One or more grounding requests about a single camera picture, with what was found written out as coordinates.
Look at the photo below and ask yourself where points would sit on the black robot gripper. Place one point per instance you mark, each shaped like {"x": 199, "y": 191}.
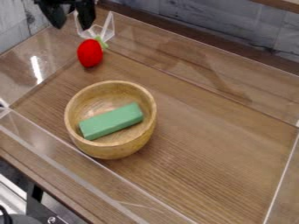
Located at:
{"x": 53, "y": 12}

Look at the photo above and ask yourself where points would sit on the red plush fruit green stem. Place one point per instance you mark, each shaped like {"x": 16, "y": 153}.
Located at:
{"x": 91, "y": 51}

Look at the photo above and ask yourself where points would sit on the wooden bowl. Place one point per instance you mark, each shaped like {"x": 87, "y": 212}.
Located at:
{"x": 97, "y": 99}

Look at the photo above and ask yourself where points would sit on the green rectangular block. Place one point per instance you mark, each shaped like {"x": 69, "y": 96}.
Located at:
{"x": 111, "y": 121}

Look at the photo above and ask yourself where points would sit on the clear acrylic tray walls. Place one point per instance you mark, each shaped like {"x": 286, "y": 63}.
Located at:
{"x": 220, "y": 163}

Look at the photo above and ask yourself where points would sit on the black metal table frame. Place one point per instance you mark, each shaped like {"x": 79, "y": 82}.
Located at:
{"x": 37, "y": 210}

